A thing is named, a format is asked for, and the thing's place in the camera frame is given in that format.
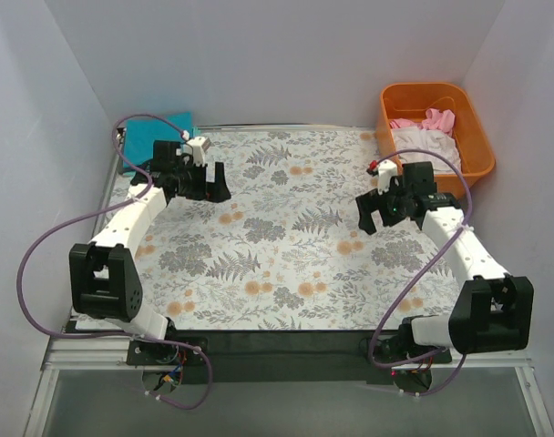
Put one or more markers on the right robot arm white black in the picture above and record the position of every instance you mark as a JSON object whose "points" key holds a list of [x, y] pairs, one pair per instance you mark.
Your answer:
{"points": [[493, 309]]}

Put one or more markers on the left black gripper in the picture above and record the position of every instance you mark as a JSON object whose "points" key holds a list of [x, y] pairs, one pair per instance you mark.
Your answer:
{"points": [[205, 183]]}

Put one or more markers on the aluminium frame rail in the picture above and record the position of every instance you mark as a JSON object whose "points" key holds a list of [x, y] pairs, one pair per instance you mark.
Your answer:
{"points": [[110, 353]]}

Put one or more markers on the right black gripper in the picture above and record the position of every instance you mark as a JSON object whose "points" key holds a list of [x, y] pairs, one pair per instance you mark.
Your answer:
{"points": [[379, 206]]}

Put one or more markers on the orange plastic basket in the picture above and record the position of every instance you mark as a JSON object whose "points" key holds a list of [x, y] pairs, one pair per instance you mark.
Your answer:
{"points": [[412, 100]]}

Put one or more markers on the pink garment in basket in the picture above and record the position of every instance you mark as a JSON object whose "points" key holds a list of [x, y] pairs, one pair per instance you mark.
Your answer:
{"points": [[435, 119]]}

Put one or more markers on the floral patterned table mat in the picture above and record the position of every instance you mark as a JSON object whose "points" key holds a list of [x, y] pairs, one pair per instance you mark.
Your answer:
{"points": [[285, 252]]}

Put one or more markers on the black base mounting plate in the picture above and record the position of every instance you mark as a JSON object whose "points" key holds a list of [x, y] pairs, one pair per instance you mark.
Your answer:
{"points": [[267, 356]]}

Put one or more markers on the white garment in basket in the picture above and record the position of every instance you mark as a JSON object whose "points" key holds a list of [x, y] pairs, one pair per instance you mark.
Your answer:
{"points": [[434, 141]]}

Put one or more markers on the folded dark grey t shirt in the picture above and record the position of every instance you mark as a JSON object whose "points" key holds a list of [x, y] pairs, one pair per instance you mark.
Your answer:
{"points": [[123, 168]]}

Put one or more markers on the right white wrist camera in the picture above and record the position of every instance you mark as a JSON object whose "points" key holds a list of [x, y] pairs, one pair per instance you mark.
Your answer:
{"points": [[384, 171]]}

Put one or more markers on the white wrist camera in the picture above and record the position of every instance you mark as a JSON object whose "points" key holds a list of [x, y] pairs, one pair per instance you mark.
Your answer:
{"points": [[196, 148], [384, 171]]}

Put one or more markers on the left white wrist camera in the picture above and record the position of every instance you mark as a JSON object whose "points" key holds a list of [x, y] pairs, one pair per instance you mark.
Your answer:
{"points": [[196, 148]]}

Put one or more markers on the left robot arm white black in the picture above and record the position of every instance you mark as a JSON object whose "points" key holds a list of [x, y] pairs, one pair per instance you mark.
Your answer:
{"points": [[105, 284]]}

